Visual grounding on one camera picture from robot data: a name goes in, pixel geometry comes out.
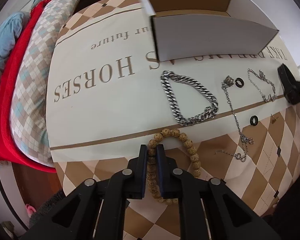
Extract wooden bead bracelet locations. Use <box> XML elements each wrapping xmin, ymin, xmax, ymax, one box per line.
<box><xmin>146</xmin><ymin>128</ymin><xmax>202</xmax><ymax>205</ymax></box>

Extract thick silver chain bracelet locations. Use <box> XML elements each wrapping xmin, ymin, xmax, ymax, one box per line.
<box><xmin>160</xmin><ymin>70</ymin><xmax>219</xmax><ymax>127</ymax></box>

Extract thin silver chain necklace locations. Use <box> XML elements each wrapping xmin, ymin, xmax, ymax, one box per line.
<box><xmin>214</xmin><ymin>75</ymin><xmax>255</xmax><ymax>163</ymax></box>

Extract thin silver charm bracelet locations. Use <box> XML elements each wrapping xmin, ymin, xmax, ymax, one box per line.
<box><xmin>247</xmin><ymin>68</ymin><xmax>278</xmax><ymax>104</ymax></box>

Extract pink slipper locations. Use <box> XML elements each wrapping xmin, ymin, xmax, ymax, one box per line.
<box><xmin>25</xmin><ymin>204</ymin><xmax>36</xmax><ymax>217</ymax></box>

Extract cream printed tablecloth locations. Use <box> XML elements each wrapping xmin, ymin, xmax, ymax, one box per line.
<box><xmin>46</xmin><ymin>0</ymin><xmax>300</xmax><ymax>215</ymax></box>

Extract red blanket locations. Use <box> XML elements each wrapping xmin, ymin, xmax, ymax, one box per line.
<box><xmin>0</xmin><ymin>0</ymin><xmax>56</xmax><ymax>173</ymax></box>

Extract checkered quilt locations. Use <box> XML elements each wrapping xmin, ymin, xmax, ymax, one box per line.
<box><xmin>10</xmin><ymin>0</ymin><xmax>79</xmax><ymax>167</ymax></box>

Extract white cardboard box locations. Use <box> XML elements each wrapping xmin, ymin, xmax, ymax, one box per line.
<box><xmin>140</xmin><ymin>0</ymin><xmax>279</xmax><ymax>61</ymax></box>

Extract light blue blanket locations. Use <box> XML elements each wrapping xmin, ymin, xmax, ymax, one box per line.
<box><xmin>0</xmin><ymin>11</ymin><xmax>30</xmax><ymax>79</ymax></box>

